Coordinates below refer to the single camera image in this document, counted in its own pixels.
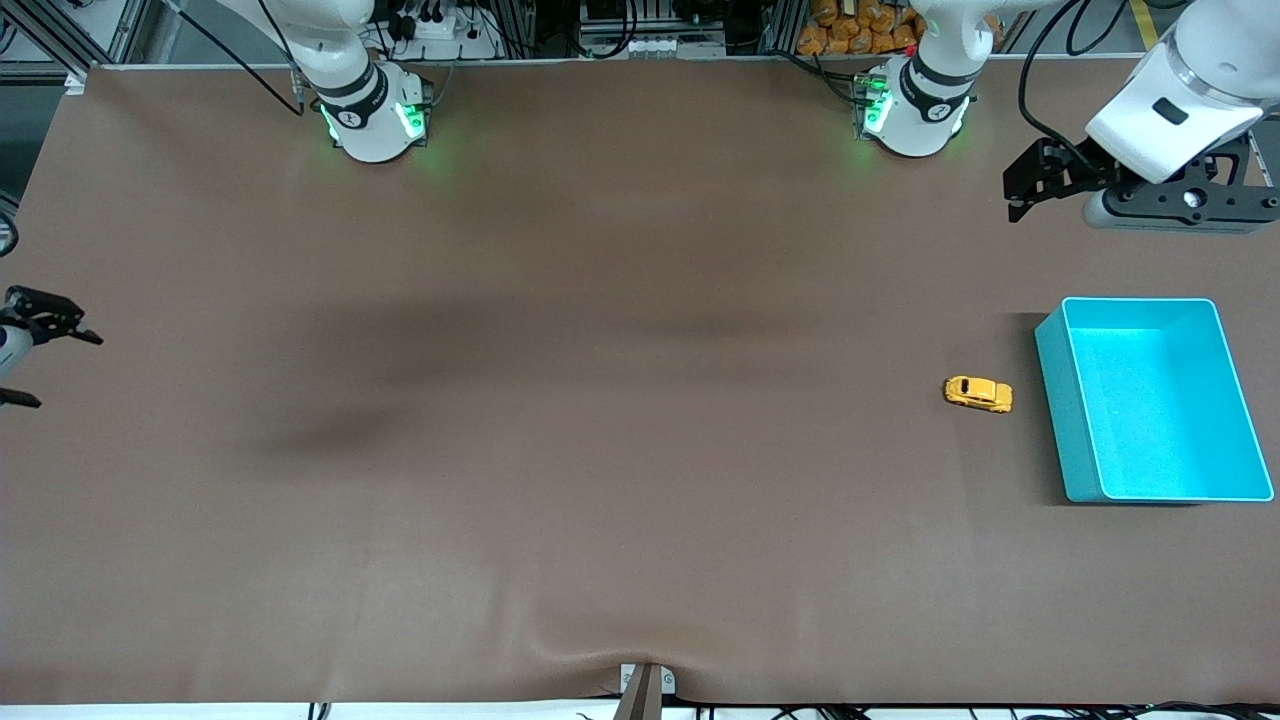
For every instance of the yellow beetle toy car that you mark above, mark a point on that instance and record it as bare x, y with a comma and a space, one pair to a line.
978, 394

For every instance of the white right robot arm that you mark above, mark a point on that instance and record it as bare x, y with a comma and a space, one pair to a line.
372, 120

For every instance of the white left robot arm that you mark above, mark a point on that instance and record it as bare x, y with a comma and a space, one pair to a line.
1210, 60

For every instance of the turquoise plastic bin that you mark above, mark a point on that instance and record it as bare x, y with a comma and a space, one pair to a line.
1160, 410

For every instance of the white terminal block equipment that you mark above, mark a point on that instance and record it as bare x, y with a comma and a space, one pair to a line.
650, 45

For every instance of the brown table mat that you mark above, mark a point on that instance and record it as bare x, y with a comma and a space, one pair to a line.
640, 300

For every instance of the white power strip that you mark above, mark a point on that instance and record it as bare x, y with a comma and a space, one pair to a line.
455, 45

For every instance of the aluminium frame profile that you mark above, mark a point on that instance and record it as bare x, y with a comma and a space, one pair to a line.
125, 25

